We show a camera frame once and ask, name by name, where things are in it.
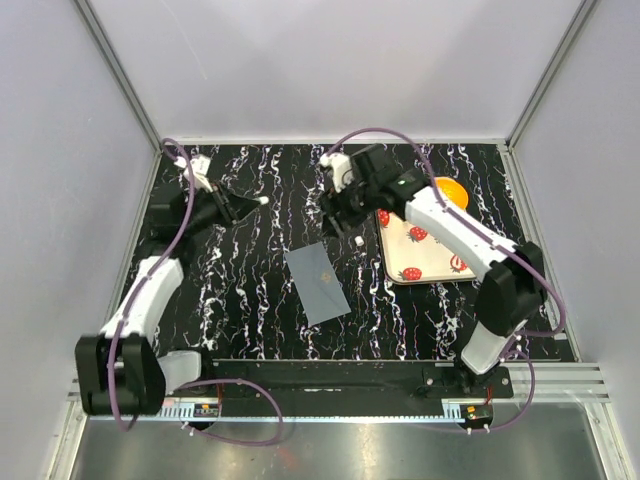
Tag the orange bowl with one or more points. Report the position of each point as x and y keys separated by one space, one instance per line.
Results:
x=453 y=191

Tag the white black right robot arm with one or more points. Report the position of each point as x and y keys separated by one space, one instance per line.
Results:
x=511 y=275

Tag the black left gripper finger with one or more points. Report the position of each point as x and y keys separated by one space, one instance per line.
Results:
x=243 y=210
x=234 y=199

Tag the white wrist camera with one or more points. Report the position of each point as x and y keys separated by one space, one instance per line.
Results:
x=200 y=165
x=341 y=169

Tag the grey paper envelope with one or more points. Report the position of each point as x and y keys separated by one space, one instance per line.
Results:
x=316 y=283

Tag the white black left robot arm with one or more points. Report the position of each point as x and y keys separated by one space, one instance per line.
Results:
x=117 y=368

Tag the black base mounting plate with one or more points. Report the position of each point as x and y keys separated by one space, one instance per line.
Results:
x=367 y=388

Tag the strawberry pattern tray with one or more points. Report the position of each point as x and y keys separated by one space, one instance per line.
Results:
x=412 y=256

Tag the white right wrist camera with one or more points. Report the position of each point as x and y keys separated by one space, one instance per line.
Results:
x=341 y=169

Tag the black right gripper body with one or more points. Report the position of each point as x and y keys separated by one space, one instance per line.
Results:
x=355 y=203

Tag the white slotted cable duct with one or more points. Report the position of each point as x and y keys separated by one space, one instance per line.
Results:
x=192 y=411

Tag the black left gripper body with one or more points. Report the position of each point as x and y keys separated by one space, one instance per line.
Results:
x=215 y=210

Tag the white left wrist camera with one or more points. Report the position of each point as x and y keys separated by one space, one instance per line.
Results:
x=200 y=165

